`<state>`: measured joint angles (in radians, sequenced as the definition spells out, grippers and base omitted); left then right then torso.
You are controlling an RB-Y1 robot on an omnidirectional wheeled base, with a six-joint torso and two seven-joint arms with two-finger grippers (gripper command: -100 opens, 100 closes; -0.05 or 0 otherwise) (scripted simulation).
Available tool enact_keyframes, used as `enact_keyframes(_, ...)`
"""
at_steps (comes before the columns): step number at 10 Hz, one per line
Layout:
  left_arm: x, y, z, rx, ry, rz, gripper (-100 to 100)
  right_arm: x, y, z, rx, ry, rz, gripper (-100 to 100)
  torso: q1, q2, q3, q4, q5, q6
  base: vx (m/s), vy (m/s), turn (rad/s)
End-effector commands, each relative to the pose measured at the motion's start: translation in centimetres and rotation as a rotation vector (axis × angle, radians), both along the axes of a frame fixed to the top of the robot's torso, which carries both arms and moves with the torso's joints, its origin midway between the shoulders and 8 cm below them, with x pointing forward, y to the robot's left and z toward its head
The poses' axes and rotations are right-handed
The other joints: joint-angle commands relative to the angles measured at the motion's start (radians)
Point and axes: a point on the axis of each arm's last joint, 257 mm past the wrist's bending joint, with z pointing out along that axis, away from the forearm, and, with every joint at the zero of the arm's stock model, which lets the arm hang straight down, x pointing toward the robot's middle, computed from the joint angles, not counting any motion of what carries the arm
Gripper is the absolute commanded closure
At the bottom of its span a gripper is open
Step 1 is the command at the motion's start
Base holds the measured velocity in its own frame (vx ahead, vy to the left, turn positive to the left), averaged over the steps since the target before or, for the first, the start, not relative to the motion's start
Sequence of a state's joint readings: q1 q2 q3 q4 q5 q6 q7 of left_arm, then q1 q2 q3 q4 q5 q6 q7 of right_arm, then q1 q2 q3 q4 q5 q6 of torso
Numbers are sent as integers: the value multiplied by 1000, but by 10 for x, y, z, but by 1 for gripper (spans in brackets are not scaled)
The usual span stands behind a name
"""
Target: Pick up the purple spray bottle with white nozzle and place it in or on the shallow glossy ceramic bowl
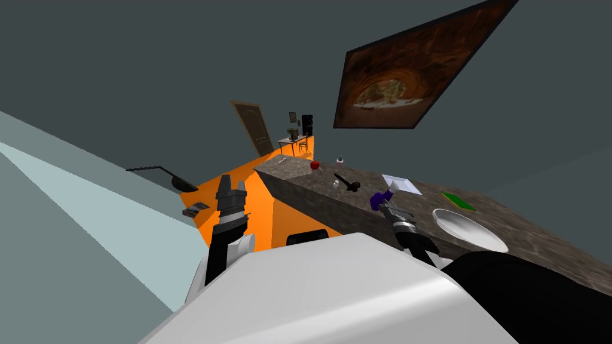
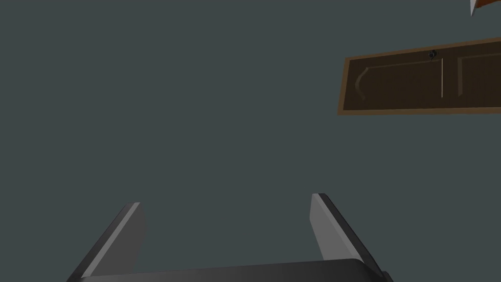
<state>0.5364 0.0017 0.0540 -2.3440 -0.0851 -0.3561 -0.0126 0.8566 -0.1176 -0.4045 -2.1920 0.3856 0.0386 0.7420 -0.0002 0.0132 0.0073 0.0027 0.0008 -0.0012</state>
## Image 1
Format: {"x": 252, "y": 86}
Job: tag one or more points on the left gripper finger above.
{"x": 241, "y": 185}
{"x": 224, "y": 184}

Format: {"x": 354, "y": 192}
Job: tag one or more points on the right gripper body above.
{"x": 396, "y": 214}

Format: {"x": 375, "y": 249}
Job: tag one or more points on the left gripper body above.
{"x": 232, "y": 201}

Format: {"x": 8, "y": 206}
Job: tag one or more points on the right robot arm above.
{"x": 516, "y": 296}

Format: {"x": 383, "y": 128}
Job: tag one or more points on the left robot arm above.
{"x": 221, "y": 248}

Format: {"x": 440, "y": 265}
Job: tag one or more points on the purple bottle with white top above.
{"x": 380, "y": 198}

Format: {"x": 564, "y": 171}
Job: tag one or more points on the white square plate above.
{"x": 405, "y": 185}

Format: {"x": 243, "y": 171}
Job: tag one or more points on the dark flat book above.
{"x": 195, "y": 209}

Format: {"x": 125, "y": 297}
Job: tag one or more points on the silver cutlery piece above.
{"x": 282, "y": 161}

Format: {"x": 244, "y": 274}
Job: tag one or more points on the brown door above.
{"x": 254, "y": 129}

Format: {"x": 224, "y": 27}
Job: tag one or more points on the green book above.
{"x": 458, "y": 201}

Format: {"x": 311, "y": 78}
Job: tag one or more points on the grey desk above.
{"x": 291, "y": 139}

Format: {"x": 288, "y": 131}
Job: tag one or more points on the white bowl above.
{"x": 466, "y": 228}

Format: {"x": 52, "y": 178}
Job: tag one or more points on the red apple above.
{"x": 314, "y": 165}

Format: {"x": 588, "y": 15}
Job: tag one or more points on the black rectangular panel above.
{"x": 307, "y": 125}

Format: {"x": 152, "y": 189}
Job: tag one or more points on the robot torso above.
{"x": 315, "y": 296}

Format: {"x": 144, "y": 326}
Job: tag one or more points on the large brown cave picture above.
{"x": 406, "y": 76}

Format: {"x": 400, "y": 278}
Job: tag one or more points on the small framed wall picture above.
{"x": 292, "y": 117}

